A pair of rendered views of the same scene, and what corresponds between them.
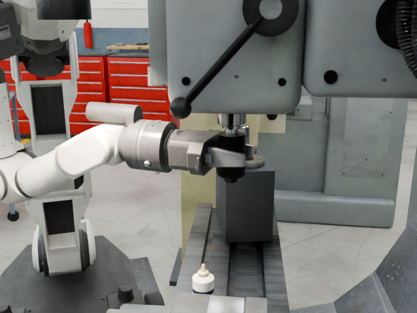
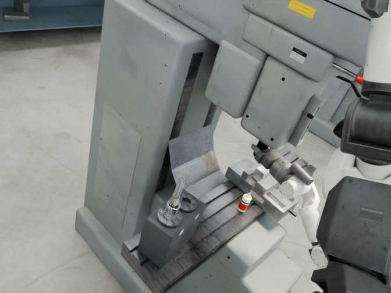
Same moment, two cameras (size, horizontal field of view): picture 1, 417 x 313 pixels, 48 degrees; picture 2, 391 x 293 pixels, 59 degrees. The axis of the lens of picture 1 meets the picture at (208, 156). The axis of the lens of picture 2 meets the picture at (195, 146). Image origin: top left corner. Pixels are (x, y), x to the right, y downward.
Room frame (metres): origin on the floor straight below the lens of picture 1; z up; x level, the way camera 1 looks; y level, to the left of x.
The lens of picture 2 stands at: (1.94, 0.31, 2.01)
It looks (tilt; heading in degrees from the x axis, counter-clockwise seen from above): 36 degrees down; 208
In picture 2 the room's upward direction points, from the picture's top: 19 degrees clockwise
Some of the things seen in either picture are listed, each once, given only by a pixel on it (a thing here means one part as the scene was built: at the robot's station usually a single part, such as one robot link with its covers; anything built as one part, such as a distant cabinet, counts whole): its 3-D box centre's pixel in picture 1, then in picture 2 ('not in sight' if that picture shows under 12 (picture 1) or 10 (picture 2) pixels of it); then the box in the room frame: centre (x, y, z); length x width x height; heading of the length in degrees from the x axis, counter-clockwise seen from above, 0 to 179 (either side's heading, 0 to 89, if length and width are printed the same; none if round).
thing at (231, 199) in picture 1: (242, 189); (172, 225); (1.18, -0.09, 1.00); 0.22 x 0.12 x 0.20; 5
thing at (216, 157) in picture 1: (224, 159); not in sight; (0.72, -0.03, 1.23); 0.06 x 0.02 x 0.03; 70
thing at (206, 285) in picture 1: (203, 290); (245, 200); (0.77, 0.01, 0.96); 0.04 x 0.04 x 0.11
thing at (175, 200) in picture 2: not in sight; (177, 192); (1.23, -0.09, 1.22); 0.03 x 0.03 x 0.11
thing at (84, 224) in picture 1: (64, 245); not in sight; (1.48, 0.50, 0.68); 0.21 x 0.20 x 0.13; 17
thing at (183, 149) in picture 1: (180, 149); (274, 163); (0.78, 0.05, 1.23); 0.13 x 0.12 x 0.10; 160
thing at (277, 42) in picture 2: not in sight; (299, 43); (0.74, -0.08, 1.68); 0.34 x 0.24 x 0.10; 85
